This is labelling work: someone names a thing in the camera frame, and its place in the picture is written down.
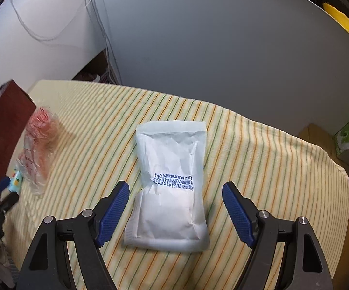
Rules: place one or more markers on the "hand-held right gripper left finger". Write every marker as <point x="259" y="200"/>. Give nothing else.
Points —
<point x="112" y="214"/>

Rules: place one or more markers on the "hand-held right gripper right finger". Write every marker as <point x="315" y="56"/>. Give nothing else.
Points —
<point x="238" y="214"/>

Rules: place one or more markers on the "clear zip bag red contents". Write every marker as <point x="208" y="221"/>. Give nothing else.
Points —
<point x="38" y="145"/>

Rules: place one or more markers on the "yellow striped blanket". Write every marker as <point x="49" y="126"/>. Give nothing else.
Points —
<point x="253" y="157"/>

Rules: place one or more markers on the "yellow fruit bowl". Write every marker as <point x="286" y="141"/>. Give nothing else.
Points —
<point x="343" y="21"/>

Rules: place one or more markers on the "pink plastic basket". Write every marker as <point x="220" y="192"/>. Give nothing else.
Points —
<point x="105" y="77"/>

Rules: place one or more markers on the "dark red cardboard box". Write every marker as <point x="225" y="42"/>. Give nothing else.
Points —
<point x="5" y="127"/>

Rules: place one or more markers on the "white paper packet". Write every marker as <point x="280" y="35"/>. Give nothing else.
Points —
<point x="168" y="214"/>

